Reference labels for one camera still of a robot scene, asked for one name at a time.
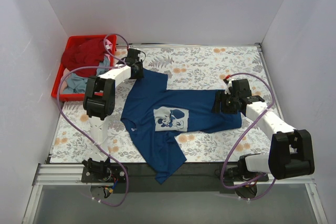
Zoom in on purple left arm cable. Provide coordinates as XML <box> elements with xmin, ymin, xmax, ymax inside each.
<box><xmin>56</xmin><ymin>34</ymin><xmax>131</xmax><ymax>207</ymax></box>

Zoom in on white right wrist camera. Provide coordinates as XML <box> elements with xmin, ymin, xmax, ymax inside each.
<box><xmin>223</xmin><ymin>75</ymin><xmax>235</xmax><ymax>94</ymax></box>

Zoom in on light blue t-shirt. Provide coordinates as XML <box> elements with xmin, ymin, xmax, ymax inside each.
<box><xmin>60</xmin><ymin>54</ymin><xmax>110</xmax><ymax>94</ymax></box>

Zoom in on red plastic bin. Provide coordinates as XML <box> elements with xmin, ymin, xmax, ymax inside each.
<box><xmin>50</xmin><ymin>34</ymin><xmax>118</xmax><ymax>102</ymax></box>

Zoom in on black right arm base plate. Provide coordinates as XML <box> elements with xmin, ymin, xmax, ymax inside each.
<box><xmin>223</xmin><ymin>162</ymin><xmax>263</xmax><ymax>182</ymax></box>

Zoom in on dark red t-shirt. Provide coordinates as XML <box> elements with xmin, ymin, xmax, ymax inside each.
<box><xmin>61</xmin><ymin>37</ymin><xmax>105</xmax><ymax>71</ymax></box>

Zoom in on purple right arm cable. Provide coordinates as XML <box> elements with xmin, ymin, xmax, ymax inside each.
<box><xmin>219</xmin><ymin>72</ymin><xmax>277</xmax><ymax>201</ymax></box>

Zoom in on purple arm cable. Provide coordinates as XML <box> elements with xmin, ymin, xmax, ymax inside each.
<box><xmin>219</xmin><ymin>72</ymin><xmax>277</xmax><ymax>201</ymax></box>
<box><xmin>56</xmin><ymin>34</ymin><xmax>131</xmax><ymax>207</ymax></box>

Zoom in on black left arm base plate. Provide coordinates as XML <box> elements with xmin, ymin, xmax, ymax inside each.
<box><xmin>81</xmin><ymin>158</ymin><xmax>126</xmax><ymax>183</ymax></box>

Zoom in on blue Mickey Mouse t-shirt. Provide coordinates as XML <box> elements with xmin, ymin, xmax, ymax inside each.
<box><xmin>121</xmin><ymin>70</ymin><xmax>242</xmax><ymax>184</ymax></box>

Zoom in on floral patterned table mat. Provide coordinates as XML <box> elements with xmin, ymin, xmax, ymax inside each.
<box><xmin>47</xmin><ymin>46</ymin><xmax>272</xmax><ymax>163</ymax></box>

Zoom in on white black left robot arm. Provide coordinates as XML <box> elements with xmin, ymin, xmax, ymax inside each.
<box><xmin>83</xmin><ymin>48</ymin><xmax>144</xmax><ymax>162</ymax></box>

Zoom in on aluminium frame rail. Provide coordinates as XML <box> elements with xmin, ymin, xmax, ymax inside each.
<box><xmin>23</xmin><ymin>163</ymin><xmax>328</xmax><ymax>223</ymax></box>

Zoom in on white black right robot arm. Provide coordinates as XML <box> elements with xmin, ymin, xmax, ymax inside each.
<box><xmin>213</xmin><ymin>78</ymin><xmax>315</xmax><ymax>181</ymax></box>

